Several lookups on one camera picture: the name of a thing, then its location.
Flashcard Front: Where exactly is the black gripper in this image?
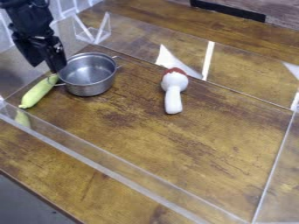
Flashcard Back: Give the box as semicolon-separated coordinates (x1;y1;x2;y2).
1;0;67;74

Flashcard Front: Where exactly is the green handled metal spoon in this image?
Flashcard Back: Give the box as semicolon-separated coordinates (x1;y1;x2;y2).
19;73;60;109

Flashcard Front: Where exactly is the small steel pot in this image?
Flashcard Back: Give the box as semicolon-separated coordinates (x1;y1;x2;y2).
59;52;120;97

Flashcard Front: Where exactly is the white red plush mushroom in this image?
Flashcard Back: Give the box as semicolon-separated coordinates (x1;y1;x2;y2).
162;67;188;115

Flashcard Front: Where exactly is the black bar on table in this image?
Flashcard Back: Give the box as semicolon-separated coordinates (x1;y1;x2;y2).
190;0;267;23

